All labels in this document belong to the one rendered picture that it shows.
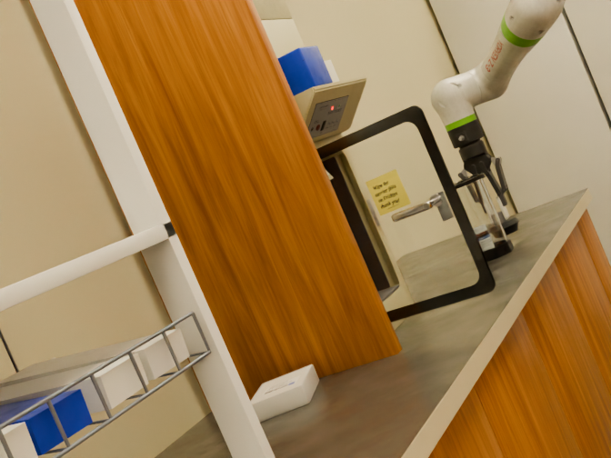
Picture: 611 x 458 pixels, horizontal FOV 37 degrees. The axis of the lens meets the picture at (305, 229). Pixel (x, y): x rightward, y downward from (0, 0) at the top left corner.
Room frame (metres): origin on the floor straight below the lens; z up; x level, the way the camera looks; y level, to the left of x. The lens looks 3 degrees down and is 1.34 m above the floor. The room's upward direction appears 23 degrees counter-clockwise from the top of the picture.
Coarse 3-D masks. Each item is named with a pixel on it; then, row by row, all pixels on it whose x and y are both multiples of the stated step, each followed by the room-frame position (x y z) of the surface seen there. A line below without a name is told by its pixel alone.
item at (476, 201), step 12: (468, 180) 2.43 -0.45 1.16; (480, 180) 2.45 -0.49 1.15; (468, 192) 2.44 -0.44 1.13; (480, 192) 2.44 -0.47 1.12; (468, 204) 2.44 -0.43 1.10; (480, 204) 2.44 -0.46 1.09; (492, 204) 2.45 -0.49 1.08; (468, 216) 2.45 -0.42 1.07; (480, 216) 2.44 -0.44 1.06; (492, 216) 2.44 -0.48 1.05; (480, 228) 2.44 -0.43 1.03; (492, 228) 2.44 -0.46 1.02; (480, 240) 2.45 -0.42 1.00; (492, 240) 2.43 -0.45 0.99; (504, 240) 2.44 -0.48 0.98
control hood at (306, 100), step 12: (336, 84) 2.01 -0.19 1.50; (348, 84) 2.07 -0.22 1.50; (360, 84) 2.14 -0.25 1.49; (300, 96) 1.91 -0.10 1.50; (312, 96) 1.90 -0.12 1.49; (324, 96) 1.96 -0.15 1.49; (336, 96) 2.03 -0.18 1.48; (348, 96) 2.11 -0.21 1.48; (360, 96) 2.18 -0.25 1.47; (300, 108) 1.91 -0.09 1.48; (312, 108) 1.92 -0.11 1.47; (348, 108) 2.14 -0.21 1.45; (348, 120) 2.18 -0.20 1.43; (336, 132) 2.14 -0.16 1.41
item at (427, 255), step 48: (336, 144) 1.89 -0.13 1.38; (384, 144) 1.83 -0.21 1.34; (432, 144) 1.77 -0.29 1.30; (336, 192) 1.91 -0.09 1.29; (432, 192) 1.80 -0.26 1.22; (384, 240) 1.88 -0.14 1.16; (432, 240) 1.82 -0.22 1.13; (384, 288) 1.90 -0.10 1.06; (432, 288) 1.84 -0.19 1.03; (480, 288) 1.79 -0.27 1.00
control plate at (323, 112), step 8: (344, 96) 2.07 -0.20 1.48; (320, 104) 1.95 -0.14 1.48; (328, 104) 2.00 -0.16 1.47; (336, 104) 2.05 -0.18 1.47; (344, 104) 2.09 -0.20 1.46; (320, 112) 1.97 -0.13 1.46; (328, 112) 2.02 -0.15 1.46; (336, 112) 2.07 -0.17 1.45; (312, 120) 1.95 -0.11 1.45; (320, 120) 2.00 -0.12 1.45; (328, 120) 2.05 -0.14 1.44; (320, 128) 2.02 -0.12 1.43; (328, 128) 2.07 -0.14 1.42; (336, 128) 2.12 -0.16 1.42; (312, 136) 1.99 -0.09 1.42
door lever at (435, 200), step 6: (432, 198) 1.80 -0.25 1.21; (438, 198) 1.79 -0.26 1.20; (420, 204) 1.76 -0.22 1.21; (426, 204) 1.75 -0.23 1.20; (432, 204) 1.76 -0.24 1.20; (438, 204) 1.79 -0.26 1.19; (408, 210) 1.78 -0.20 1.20; (414, 210) 1.77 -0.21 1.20; (420, 210) 1.76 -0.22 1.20; (396, 216) 1.79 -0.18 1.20; (402, 216) 1.79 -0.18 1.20; (408, 216) 1.78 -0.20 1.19
